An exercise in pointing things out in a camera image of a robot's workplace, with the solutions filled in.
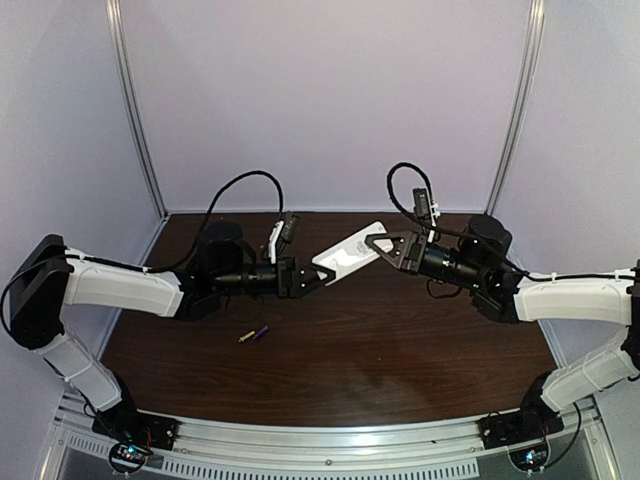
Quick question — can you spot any white remote control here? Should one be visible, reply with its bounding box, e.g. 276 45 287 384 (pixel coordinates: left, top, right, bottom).
311 221 387 286

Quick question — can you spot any gold AAA battery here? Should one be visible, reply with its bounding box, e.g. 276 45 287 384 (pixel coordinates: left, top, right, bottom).
238 331 256 344

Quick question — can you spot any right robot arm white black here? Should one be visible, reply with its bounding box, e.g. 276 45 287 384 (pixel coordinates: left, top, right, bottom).
365 215 639 422

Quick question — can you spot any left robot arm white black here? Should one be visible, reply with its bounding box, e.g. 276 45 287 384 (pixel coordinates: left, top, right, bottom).
1 221 337 439

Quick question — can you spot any purple AAA battery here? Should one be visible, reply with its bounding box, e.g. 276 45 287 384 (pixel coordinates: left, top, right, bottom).
252 326 270 341

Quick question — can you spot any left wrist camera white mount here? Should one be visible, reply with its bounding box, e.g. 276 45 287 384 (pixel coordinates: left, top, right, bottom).
267 213 300 264

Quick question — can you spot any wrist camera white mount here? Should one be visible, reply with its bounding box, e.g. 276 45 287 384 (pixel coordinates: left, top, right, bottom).
412 188 441 242
267 213 300 264

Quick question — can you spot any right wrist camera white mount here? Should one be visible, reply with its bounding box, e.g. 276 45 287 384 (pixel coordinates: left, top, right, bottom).
412 188 441 242

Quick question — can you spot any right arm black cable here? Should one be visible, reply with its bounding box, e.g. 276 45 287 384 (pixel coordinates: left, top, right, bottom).
385 161 640 281

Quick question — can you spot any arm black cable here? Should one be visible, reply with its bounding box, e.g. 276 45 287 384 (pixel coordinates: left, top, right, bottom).
385 161 640 281
0 170 286 346

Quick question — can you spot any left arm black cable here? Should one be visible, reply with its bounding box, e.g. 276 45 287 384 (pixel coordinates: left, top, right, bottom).
0 170 286 346

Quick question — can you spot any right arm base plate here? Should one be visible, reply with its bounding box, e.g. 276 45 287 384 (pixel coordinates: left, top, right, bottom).
477 410 564 450

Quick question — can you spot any front aluminium rail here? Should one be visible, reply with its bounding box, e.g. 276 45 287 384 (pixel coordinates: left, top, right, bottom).
52 392 601 479

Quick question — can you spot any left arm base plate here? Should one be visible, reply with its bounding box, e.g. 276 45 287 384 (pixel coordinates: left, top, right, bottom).
91 411 179 450

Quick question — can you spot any right aluminium frame post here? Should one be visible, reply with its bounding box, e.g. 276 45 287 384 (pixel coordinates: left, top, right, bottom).
485 0 546 215

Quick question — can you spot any aluminium frame post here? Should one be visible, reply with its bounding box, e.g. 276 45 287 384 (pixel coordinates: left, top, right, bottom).
485 0 546 215
105 0 168 219

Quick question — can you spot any left aluminium frame post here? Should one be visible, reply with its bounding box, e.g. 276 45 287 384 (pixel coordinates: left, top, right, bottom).
105 0 168 219

